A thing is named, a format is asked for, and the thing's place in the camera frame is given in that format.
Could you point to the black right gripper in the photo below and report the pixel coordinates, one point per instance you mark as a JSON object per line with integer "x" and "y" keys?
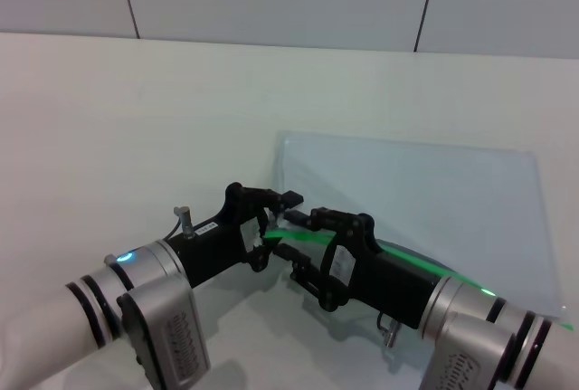
{"x": 393, "y": 286}

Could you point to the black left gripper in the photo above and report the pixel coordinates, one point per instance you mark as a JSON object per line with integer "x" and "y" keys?
{"x": 208, "y": 250}

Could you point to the clear document bag green zipper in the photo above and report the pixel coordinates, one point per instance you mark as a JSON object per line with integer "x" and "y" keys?
{"x": 407, "y": 191}

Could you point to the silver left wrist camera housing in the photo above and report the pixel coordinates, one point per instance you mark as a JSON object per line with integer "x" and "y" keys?
{"x": 172, "y": 331}

